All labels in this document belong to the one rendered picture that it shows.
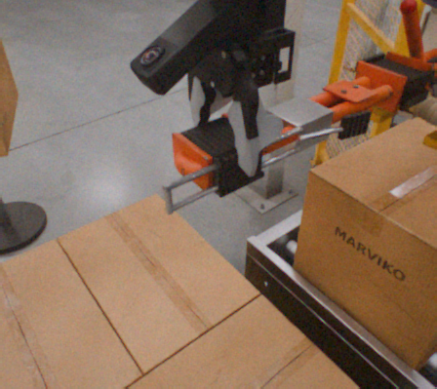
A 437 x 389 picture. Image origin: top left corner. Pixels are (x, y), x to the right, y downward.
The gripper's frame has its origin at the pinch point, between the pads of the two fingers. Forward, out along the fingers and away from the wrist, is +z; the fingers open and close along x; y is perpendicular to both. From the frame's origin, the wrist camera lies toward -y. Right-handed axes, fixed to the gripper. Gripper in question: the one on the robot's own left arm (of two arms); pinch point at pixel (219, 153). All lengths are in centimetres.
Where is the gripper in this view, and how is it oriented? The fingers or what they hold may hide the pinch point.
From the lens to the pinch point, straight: 49.0
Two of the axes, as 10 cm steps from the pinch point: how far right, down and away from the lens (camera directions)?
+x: -5.8, -4.8, 6.6
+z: 0.2, 8.0, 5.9
